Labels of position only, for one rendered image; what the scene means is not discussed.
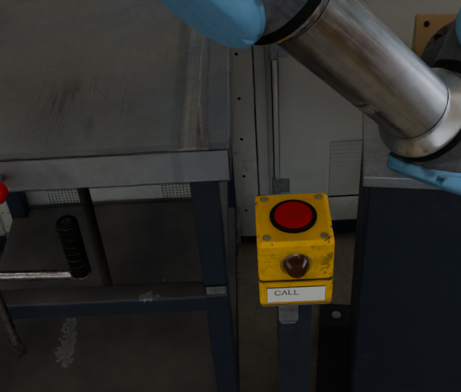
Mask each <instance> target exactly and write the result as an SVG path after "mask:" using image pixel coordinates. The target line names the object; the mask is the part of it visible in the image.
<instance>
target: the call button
mask: <svg viewBox="0 0 461 392"><path fill-rule="evenodd" d="M274 217H275V220H276V222H277V223H278V224H279V225H281V226H284V227H285V228H289V229H297V228H301V227H303V226H306V225H307V224H308V223H309V222H310V221H311V219H312V217H313V214H312V211H311V209H310V208H309V207H308V206H307V205H304V204H303V203H300V202H296V201H291V202H287V203H284V204H283V205H280V206H279V207H278V208H277V209H276V210H275V213H274Z"/></svg>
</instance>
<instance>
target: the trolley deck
mask: <svg viewBox="0 0 461 392"><path fill-rule="evenodd" d="M186 35H187V24H186V23H185V22H183V21H182V20H181V19H179V18H178V17H177V16H176V15H175V14H173V13H172V12H171V11H170V10H169V9H168V8H167V7H166V6H165V5H164V4H163V3H162V2H161V0H0V175H2V176H3V177H4V180H3V182H2V183H3V184H4V185H6V187H7V188H8V190H9V192H24V191H54V190H69V189H85V188H100V187H130V186H145V185H160V184H189V183H204V182H220V181H232V147H231V94H230V47H226V46H225V45H222V44H219V43H217V42H215V41H213V40H211V73H210V107H209V143H208V150H193V151H178V141H179V130H180V110H181V99H182V88H183V67H184V56H185V46H186Z"/></svg>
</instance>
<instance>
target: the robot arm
mask: <svg viewBox="0 0 461 392"><path fill-rule="evenodd" d="M161 2H162V3H163V4H164V5H165V6H166V7H167V8H168V9H169V10H170V11H171V12H172V13H173V14H175V15H176V16H177V17H178V18H179V19H181V20H182V21H183V22H185V23H186V24H187V25H188V26H190V27H191V28H193V29H197V30H199V31H200V32H201V33H202V34H203V35H204V36H206V37H207V38H209V39H211V40H213V41H215V42H217V43H219V44H222V45H225V46H226V47H231V48H235V49H247V48H249V47H251V46H257V47H267V46H272V45H275V44H276V45H277V46H279V47H280V48H281V49H282V50H283V51H285V52H286V53H287V54H289V55H290V56H291V57H293V58H294V59H295V60H296V61H297V62H299V63H300V64H301V65H303V66H304V67H305V68H307V69H308V70H309V71H311V73H313V74H314V75H315V76H317V77H318V78H319V79H321V80H322V81H323V82H325V83H326V84H327V85H328V86H329V87H331V88H332V89H333V90H335V91H336V92H337V93H339V94H340V95H341V96H342V97H343V98H345V99H346V100H347V101H349V102H350V103H351V104H353V105H354V106H355V107H357V108H358V109H359V110H360V111H361V112H363V113H364V114H365V115H367V116H368V117H370V118H371V119H372V120H373V121H374V122H375V123H377V124H378V125H379V133H380V136H381V139H382V141H383V142H384V144H385V145H386V147H387V148H389V150H391V152H389V154H388V159H387V162H386V165H387V167H388V168H389V169H390V170H392V171H394V172H396V173H399V174H402V175H404V176H405V177H409V178H411V179H414V180H417V181H420V182H421V183H424V184H428V185H430V186H432V187H437V188H439V189H442V190H444V191H448V192H451V193H453V194H458V195H461V7H460V9H459V11H458V13H457V16H456V19H455V21H452V22H450V23H448V24H446V25H445V26H443V27H442V28H441V29H440V30H438V31H437V32H436V33H435V34H434V35H433V36H432V37H431V39H430V40H429V41H428V43H427V45H426V46H425V48H424V50H423V52H422V55H421V57H418V56H417V55H416V54H415V53H414V52H413V51H412V50H411V49H410V48H409V47H408V46H407V45H406V44H405V43H404V42H403V41H402V40H401V39H400V38H399V37H398V36H397V35H396V34H395V33H394V32H393V31H392V30H391V29H390V28H389V27H388V26H387V25H386V24H385V23H384V22H383V21H382V20H381V19H380V18H379V17H378V16H377V15H376V14H375V13H374V12H373V11H372V10H371V9H370V8H369V7H368V6H367V5H366V4H365V3H364V2H363V1H361V0H161Z"/></svg>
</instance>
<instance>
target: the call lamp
mask: <svg viewBox="0 0 461 392"><path fill-rule="evenodd" d="M312 266H313V262H312V259H311V258H310V257H309V256H308V255H306V254H302V253H293V254H288V255H286V256H285V257H283V258H282V260H281V263H280V267H281V270H282V271H283V272H284V273H285V274H286V275H289V276H291V277H292V278H301V277H302V276H304V275H305V274H306V273H307V272H309V271H310V270H311V268H312Z"/></svg>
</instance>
